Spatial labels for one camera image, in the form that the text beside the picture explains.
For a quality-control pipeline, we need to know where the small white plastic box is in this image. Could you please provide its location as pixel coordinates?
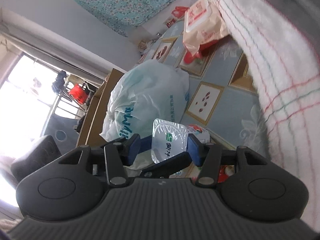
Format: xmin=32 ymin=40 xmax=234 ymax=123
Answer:
xmin=151 ymin=119 xmax=188 ymax=164

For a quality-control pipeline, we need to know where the brown cardboard box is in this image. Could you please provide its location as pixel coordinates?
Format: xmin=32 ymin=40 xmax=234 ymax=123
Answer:
xmin=77 ymin=69 xmax=124 ymax=147

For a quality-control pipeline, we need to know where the red white small packet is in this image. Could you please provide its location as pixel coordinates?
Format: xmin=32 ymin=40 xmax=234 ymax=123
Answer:
xmin=186 ymin=125 xmax=210 ymax=144

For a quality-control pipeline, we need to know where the white plastic shopping bag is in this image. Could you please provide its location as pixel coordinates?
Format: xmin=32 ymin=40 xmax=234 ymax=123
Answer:
xmin=100 ymin=60 xmax=189 ymax=141

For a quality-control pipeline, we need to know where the grey blue cat tent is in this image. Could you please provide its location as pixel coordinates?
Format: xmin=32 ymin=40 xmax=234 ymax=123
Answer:
xmin=44 ymin=114 xmax=79 ymax=154

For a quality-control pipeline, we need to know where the pink wet wipes pack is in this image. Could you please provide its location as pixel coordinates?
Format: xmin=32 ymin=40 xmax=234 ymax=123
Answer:
xmin=183 ymin=0 xmax=229 ymax=56

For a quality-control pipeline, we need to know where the red plastic bag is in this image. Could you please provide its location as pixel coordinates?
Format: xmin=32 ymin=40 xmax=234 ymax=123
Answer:
xmin=171 ymin=6 xmax=189 ymax=19

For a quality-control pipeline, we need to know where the white plaid blanket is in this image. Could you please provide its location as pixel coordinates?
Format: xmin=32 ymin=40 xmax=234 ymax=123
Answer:
xmin=211 ymin=0 xmax=319 ymax=230

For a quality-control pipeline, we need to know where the white window curtain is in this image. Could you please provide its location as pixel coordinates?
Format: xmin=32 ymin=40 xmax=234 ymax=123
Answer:
xmin=1 ymin=7 xmax=126 ymax=85

